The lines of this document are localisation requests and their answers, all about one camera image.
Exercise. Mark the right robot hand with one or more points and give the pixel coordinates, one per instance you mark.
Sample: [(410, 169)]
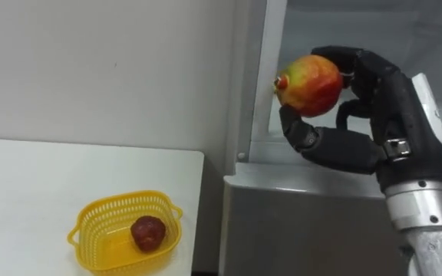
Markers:
[(393, 115)]

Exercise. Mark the red yellow pomegranate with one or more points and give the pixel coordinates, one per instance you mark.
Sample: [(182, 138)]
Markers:
[(310, 86)]

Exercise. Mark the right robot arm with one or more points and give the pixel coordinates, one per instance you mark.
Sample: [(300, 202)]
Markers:
[(428, 226)]

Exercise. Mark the grey fridge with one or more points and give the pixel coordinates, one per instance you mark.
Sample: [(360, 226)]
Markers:
[(320, 214)]

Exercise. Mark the dark red fruit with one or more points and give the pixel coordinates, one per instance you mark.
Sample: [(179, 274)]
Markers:
[(148, 233)]

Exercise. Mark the yellow plastic basket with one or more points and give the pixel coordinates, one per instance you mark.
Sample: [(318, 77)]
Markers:
[(102, 237)]

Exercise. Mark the white table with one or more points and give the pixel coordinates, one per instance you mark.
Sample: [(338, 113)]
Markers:
[(52, 191)]

